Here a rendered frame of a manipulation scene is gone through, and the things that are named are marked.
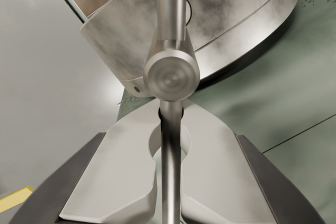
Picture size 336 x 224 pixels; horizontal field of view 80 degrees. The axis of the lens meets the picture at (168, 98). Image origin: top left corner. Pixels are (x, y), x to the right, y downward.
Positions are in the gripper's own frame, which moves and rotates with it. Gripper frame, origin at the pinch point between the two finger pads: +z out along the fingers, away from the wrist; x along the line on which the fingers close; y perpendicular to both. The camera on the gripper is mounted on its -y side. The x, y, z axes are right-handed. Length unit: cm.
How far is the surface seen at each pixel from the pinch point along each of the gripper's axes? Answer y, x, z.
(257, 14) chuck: -3.2, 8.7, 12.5
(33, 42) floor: 29, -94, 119
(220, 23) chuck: -2.6, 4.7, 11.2
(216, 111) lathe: 7.9, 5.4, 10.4
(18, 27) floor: 19, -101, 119
